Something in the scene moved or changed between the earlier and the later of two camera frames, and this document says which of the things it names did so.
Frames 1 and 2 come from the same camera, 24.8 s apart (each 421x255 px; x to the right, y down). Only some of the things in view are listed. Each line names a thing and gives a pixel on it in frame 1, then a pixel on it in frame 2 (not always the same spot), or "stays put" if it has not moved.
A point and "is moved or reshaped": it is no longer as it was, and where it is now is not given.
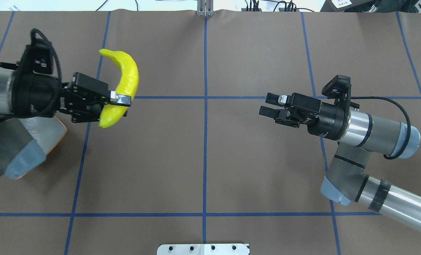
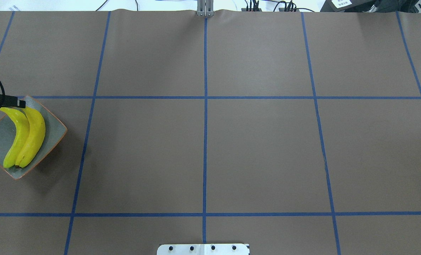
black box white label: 351,6 stays put
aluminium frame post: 206,10 stays put
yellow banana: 127,84 is moved or reshaped
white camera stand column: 203,249 stays put
